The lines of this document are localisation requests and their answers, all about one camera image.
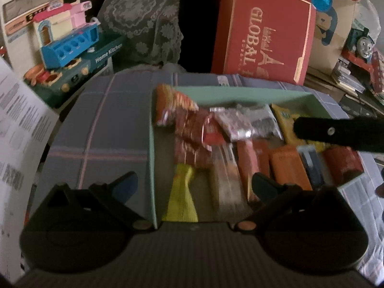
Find large red box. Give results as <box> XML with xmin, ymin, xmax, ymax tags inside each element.
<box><xmin>211</xmin><ymin>0</ymin><xmax>317</xmax><ymax>86</ymax></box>

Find dark blue snack packet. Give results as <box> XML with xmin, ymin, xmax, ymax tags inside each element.
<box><xmin>297</xmin><ymin>144</ymin><xmax>326</xmax><ymax>188</ymax></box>

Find silver snack packet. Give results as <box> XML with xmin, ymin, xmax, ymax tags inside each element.
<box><xmin>240</xmin><ymin>104</ymin><xmax>283</xmax><ymax>140</ymax></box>

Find plain orange snack packet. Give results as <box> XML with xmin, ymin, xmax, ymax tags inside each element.
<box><xmin>268</xmin><ymin>145</ymin><xmax>313</xmax><ymax>192</ymax></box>

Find orange gold snack bag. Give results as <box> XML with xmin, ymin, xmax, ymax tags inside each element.
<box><xmin>154</xmin><ymin>84</ymin><xmax>199</xmax><ymax>127</ymax></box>

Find pale green cardboard box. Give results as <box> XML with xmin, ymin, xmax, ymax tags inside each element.
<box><xmin>146</xmin><ymin>85</ymin><xmax>366</xmax><ymax>229</ymax></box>

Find stack of books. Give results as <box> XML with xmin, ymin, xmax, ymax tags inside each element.
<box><xmin>331</xmin><ymin>56</ymin><xmax>367</xmax><ymax>94</ymax></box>

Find blue toy train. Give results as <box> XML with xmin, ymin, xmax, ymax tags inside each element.
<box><xmin>344</xmin><ymin>26</ymin><xmax>379</xmax><ymax>64</ymax></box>

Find yellow snack bar packet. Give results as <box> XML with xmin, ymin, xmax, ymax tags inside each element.
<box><xmin>271</xmin><ymin>104</ymin><xmax>325</xmax><ymax>152</ymax></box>

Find printed white paper sheet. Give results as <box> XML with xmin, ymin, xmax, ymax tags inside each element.
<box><xmin>0</xmin><ymin>56</ymin><xmax>61</xmax><ymax>279</ymax></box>

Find yellow green snack packet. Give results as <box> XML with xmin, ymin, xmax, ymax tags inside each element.
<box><xmin>162</xmin><ymin>164</ymin><xmax>199</xmax><ymax>223</ymax></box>

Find brown cardboard box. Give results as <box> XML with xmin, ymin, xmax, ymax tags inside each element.
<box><xmin>307</xmin><ymin>0</ymin><xmax>360</xmax><ymax>73</ymax></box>

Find small orange snack packet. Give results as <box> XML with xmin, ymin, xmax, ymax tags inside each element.
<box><xmin>237</xmin><ymin>140</ymin><xmax>271</xmax><ymax>202</ymax></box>

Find red orange snack packet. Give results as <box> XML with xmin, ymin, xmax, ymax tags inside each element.
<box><xmin>322</xmin><ymin>146</ymin><xmax>364</xmax><ymax>186</ymax></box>

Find cream pink toy kitchen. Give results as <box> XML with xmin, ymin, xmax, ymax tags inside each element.
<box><xmin>0</xmin><ymin>0</ymin><xmax>94</xmax><ymax>67</ymax></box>

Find white plastic bag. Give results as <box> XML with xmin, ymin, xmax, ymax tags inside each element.
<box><xmin>356</xmin><ymin>0</ymin><xmax>382</xmax><ymax>37</ymax></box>

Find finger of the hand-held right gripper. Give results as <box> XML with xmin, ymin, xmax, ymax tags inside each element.
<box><xmin>293</xmin><ymin>117</ymin><xmax>384</xmax><ymax>154</ymax></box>

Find plaid grey blanket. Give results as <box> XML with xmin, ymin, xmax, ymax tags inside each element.
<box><xmin>31</xmin><ymin>66</ymin><xmax>384</xmax><ymax>276</ymax></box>

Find grey lace cloth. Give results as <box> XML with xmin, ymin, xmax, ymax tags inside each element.
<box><xmin>97</xmin><ymin>0</ymin><xmax>184</xmax><ymax>67</ymax></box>

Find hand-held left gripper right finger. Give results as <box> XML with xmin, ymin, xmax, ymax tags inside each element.
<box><xmin>235</xmin><ymin>172</ymin><xmax>345</xmax><ymax>233</ymax></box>

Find red printed toy box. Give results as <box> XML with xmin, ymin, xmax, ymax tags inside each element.
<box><xmin>370</xmin><ymin>50</ymin><xmax>384</xmax><ymax>97</ymax></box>

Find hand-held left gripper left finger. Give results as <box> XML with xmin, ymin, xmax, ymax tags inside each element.
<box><xmin>47</xmin><ymin>171</ymin><xmax>152</xmax><ymax>232</ymax></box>

